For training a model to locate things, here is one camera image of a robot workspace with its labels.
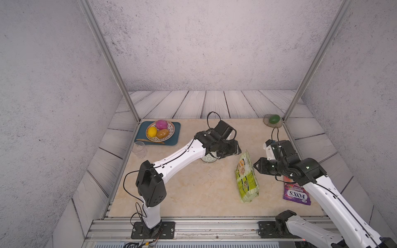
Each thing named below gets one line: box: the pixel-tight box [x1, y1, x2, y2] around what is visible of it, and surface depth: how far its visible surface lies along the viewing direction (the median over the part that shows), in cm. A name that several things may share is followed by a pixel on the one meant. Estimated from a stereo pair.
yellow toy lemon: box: [147, 126, 158, 138], surface depth 109 cm
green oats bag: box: [235, 149, 260, 204], surface depth 79 cm
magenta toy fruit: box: [155, 119, 168, 130], surface depth 113 cm
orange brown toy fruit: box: [156, 128, 170, 139], surface depth 110 cm
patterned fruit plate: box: [145, 121, 176, 143], surface depth 111 cm
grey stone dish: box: [263, 113, 284, 129], surface depth 121 cm
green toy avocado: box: [268, 114, 281, 124], surface depth 120 cm
